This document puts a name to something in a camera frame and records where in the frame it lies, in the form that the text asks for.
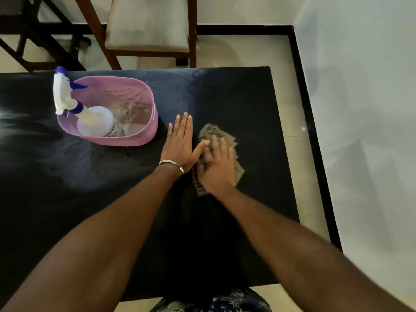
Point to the person's left thumb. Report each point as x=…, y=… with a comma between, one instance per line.
x=201, y=149

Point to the person's right forearm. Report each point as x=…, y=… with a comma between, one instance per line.
x=292, y=253

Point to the person's left little finger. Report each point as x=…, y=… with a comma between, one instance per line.
x=170, y=131

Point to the beige cloth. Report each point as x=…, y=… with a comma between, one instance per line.
x=131, y=112

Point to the person's left hand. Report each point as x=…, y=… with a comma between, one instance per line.
x=178, y=146

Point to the person's left forearm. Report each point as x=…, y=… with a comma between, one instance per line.
x=104, y=243

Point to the dark wooden furniture frame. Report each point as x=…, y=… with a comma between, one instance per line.
x=39, y=32

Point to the white spray bottle blue nozzle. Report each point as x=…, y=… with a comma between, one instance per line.
x=94, y=121

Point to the pink plastic basket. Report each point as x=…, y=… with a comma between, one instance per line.
x=143, y=126

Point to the wooden chair beige cushion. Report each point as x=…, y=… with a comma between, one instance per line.
x=149, y=25

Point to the person's right fingers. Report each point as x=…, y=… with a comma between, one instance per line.
x=221, y=149

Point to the person's right hand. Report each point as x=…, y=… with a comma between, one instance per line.
x=219, y=172

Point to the person's dark patterned shorts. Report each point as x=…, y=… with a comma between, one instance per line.
x=227, y=303

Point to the person's left middle finger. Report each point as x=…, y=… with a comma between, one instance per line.
x=184, y=125

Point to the brown checked cleaning cloth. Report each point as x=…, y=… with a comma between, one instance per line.
x=213, y=130

